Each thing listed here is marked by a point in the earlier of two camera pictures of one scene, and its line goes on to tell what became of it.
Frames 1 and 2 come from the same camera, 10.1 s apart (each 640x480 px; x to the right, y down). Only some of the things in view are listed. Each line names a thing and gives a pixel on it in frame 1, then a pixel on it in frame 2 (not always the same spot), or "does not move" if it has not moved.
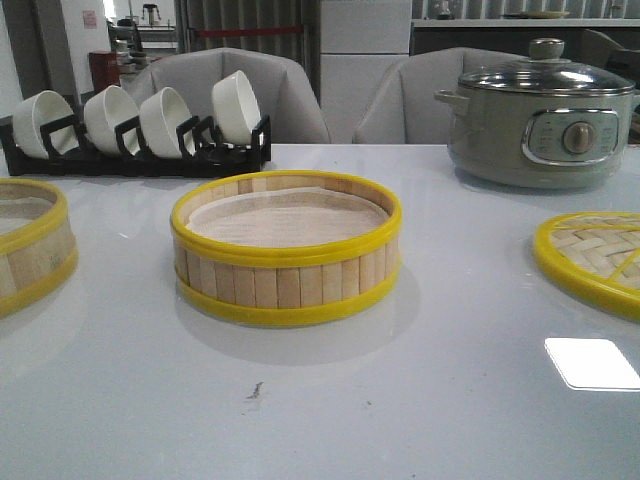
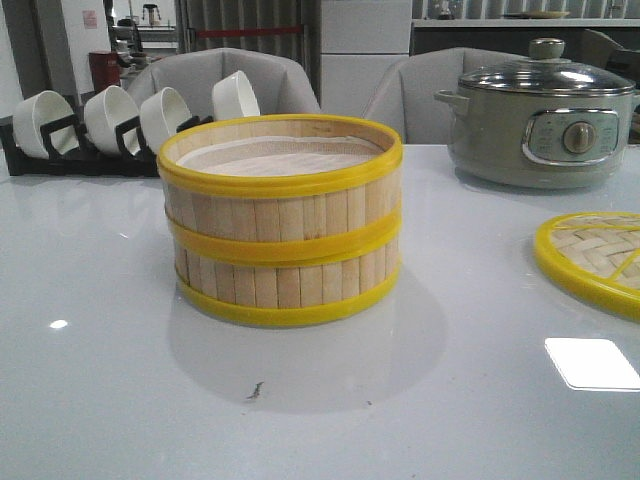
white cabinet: x=360 y=42 does not move
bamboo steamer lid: x=597 y=253 does not move
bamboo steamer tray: x=37 y=243 → x=282 y=182
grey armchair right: x=403 y=107 does not move
